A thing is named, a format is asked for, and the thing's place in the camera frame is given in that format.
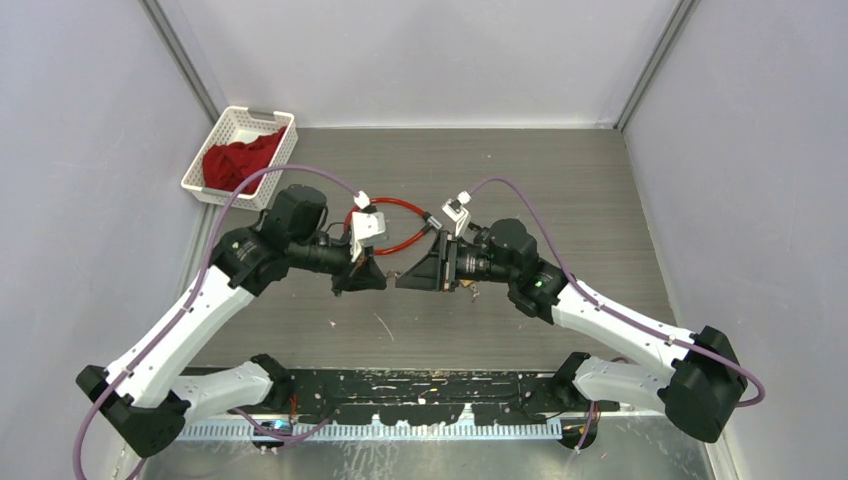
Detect red cable lock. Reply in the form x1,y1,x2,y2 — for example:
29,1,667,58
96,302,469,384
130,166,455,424
372,197,442,256

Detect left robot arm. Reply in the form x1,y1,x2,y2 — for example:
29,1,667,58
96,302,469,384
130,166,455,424
76,185,388,458

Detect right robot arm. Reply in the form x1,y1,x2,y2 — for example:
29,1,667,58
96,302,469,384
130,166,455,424
396,219,748,443

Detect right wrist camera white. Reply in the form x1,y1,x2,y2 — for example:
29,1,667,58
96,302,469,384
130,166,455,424
442,191,472,238

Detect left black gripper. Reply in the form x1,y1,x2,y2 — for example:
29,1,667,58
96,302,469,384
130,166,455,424
289,234,387,297

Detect red cloth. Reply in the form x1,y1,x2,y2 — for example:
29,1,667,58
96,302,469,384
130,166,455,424
202,127,286,192

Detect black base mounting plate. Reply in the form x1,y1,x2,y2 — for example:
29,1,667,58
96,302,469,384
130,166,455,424
240,369,589,426

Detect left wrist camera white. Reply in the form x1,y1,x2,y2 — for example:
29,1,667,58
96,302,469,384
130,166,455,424
349,211,389,262

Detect white plastic perforated basket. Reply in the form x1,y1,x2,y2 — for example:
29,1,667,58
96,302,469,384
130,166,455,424
180,105,299,213

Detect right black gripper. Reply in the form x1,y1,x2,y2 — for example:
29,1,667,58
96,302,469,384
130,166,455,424
396,230,516,292

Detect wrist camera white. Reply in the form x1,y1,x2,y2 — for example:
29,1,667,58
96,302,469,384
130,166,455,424
442,191,472,238
349,211,389,262

